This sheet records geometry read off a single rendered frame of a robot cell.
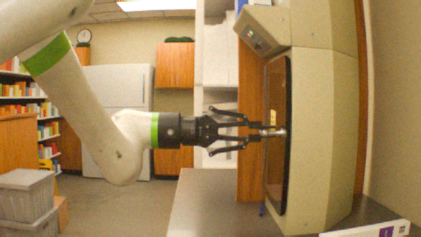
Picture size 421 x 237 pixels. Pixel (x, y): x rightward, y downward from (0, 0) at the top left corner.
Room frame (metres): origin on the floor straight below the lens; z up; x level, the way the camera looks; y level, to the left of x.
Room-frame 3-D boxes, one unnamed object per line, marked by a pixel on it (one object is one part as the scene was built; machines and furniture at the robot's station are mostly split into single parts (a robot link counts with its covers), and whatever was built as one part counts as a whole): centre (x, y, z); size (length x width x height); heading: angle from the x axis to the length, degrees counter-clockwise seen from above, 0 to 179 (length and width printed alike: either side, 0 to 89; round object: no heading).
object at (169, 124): (0.98, 0.10, 1.20); 0.12 x 0.06 x 0.09; 1
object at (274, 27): (1.04, -0.13, 1.46); 0.32 x 0.11 x 0.10; 2
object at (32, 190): (2.65, 1.54, 0.49); 0.60 x 0.42 x 0.33; 2
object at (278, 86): (1.04, -0.18, 1.19); 0.30 x 0.01 x 0.40; 1
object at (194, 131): (0.99, 0.03, 1.20); 0.09 x 0.07 x 0.08; 91
